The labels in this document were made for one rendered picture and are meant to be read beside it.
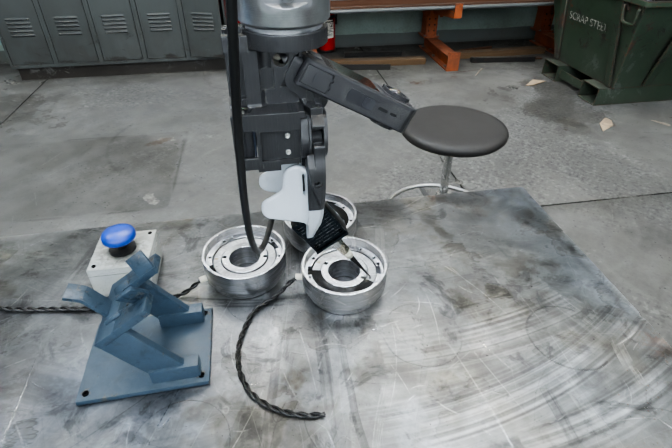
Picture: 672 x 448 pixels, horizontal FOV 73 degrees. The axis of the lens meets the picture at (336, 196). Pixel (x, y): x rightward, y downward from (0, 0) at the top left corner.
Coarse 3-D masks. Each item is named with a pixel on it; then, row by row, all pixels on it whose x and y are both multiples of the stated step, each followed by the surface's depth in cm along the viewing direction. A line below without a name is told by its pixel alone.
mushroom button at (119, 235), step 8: (120, 224) 57; (128, 224) 57; (104, 232) 56; (112, 232) 56; (120, 232) 56; (128, 232) 56; (104, 240) 55; (112, 240) 55; (120, 240) 55; (128, 240) 55; (120, 248) 57
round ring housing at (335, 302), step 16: (352, 240) 60; (304, 256) 57; (320, 256) 59; (336, 256) 59; (368, 256) 59; (384, 256) 57; (304, 272) 55; (336, 272) 59; (352, 272) 59; (384, 272) 55; (304, 288) 56; (320, 288) 52; (368, 288) 52; (384, 288) 56; (320, 304) 54; (336, 304) 53; (352, 304) 53; (368, 304) 54
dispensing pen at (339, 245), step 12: (324, 216) 47; (336, 216) 49; (300, 228) 48; (324, 228) 48; (336, 228) 49; (312, 240) 49; (324, 240) 49; (336, 240) 49; (348, 252) 52; (360, 264) 54
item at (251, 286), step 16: (224, 240) 61; (272, 240) 62; (208, 256) 59; (224, 256) 59; (240, 256) 61; (256, 256) 61; (208, 272) 55; (240, 272) 56; (272, 272) 56; (224, 288) 55; (240, 288) 55; (256, 288) 55
